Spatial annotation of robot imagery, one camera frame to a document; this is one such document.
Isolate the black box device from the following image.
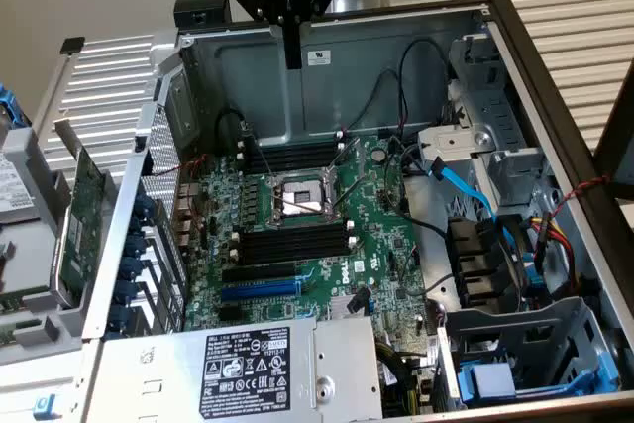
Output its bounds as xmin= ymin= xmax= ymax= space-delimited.
xmin=172 ymin=0 xmax=232 ymax=32

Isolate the green graphics card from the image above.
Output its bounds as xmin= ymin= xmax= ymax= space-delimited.
xmin=52 ymin=118 xmax=109 ymax=309

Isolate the grey metal drive cage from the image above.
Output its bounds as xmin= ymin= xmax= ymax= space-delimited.
xmin=435 ymin=296 xmax=625 ymax=414

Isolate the metal CPU socket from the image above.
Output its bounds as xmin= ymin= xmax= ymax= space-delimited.
xmin=264 ymin=164 xmax=346 ymax=231

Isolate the red black twisted wire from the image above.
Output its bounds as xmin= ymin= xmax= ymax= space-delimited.
xmin=548 ymin=174 xmax=611 ymax=219
xmin=148 ymin=154 xmax=209 ymax=177

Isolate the blue expansion slot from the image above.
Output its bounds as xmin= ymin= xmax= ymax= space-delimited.
xmin=220 ymin=278 xmax=303 ymax=302

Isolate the black cable plug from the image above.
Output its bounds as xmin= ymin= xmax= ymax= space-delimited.
xmin=348 ymin=286 xmax=372 ymax=315

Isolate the blue plastic bracket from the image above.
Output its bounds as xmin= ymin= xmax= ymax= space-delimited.
xmin=0 ymin=83 xmax=26 ymax=130

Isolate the grey plastic parts rack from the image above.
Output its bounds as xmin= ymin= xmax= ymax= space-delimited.
xmin=0 ymin=125 xmax=120 ymax=370

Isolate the dark framed panel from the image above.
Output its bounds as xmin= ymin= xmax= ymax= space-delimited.
xmin=592 ymin=58 xmax=634 ymax=201

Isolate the blue plastic disk caddy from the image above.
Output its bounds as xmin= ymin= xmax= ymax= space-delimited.
xmin=458 ymin=351 xmax=620 ymax=407

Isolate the silver power supply unit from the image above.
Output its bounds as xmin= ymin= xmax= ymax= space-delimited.
xmin=83 ymin=316 xmax=385 ymax=423

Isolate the blue flat SATA wire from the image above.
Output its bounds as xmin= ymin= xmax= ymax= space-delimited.
xmin=428 ymin=157 xmax=526 ymax=265

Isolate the black yellow wire bundle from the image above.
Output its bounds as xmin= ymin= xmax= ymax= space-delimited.
xmin=374 ymin=338 xmax=437 ymax=418

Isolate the thick black wire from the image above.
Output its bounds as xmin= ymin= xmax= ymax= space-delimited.
xmin=383 ymin=138 xmax=450 ymax=241

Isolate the green Dell motherboard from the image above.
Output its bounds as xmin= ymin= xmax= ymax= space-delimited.
xmin=182 ymin=133 xmax=433 ymax=341

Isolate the short black looped wire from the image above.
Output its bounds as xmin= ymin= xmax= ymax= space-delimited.
xmin=215 ymin=109 xmax=249 ymax=147

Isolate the blue square push button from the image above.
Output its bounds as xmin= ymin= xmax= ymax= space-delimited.
xmin=32 ymin=393 xmax=57 ymax=420

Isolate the silver chipset heatsink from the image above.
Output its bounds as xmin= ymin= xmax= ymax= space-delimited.
xmin=328 ymin=293 xmax=372 ymax=321

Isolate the open metal PC case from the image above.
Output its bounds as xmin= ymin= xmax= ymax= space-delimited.
xmin=81 ymin=0 xmax=634 ymax=423

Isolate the thin black wire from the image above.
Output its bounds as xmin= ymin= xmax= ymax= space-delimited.
xmin=344 ymin=69 xmax=410 ymax=140

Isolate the yellow red power wire bundle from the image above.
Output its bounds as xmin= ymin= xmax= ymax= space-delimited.
xmin=527 ymin=214 xmax=581 ymax=293

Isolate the grey metal disk bay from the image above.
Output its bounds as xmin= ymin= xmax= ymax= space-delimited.
xmin=415 ymin=31 xmax=556 ymax=211

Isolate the silver hard disk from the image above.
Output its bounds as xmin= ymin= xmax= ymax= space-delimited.
xmin=0 ymin=150 xmax=41 ymax=224

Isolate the thin metal locking lever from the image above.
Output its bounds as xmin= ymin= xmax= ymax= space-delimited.
xmin=246 ymin=129 xmax=274 ymax=180
xmin=334 ymin=178 xmax=368 ymax=210

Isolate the black RAM slot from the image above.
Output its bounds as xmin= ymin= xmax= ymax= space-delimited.
xmin=242 ymin=150 xmax=344 ymax=167
xmin=236 ymin=228 xmax=356 ymax=249
xmin=243 ymin=157 xmax=344 ymax=174
xmin=236 ymin=221 xmax=354 ymax=241
xmin=241 ymin=138 xmax=344 ymax=155
xmin=237 ymin=236 xmax=357 ymax=257
xmin=241 ymin=144 xmax=344 ymax=160
xmin=238 ymin=243 xmax=359 ymax=266

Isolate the long black expansion slot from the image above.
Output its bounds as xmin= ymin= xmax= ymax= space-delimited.
xmin=221 ymin=261 xmax=298 ymax=284

